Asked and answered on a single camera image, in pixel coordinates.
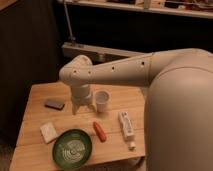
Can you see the metal pole stand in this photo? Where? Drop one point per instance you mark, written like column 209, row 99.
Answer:
column 72, row 37

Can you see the orange carrot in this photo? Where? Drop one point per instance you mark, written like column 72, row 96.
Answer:
column 99, row 132

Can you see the white tube with label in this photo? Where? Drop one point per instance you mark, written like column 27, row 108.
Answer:
column 127, row 129

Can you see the wooden table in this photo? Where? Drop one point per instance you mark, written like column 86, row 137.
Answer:
column 33, row 154

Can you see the dark grey eraser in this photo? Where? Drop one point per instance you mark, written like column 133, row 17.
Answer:
column 55, row 104

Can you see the white paper cup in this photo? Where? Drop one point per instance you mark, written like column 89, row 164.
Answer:
column 101, row 101

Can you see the white sponge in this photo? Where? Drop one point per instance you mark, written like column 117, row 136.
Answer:
column 48, row 132

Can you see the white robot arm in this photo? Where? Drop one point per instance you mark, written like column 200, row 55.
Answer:
column 178, row 112

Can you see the upper wooden shelf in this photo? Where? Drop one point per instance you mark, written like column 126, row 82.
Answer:
column 138, row 8

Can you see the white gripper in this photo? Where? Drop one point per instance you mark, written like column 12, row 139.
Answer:
column 80, row 96

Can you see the long white shelf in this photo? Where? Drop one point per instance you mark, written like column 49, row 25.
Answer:
column 96, row 53

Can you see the green patterned plate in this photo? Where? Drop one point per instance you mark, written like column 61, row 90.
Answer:
column 72, row 149

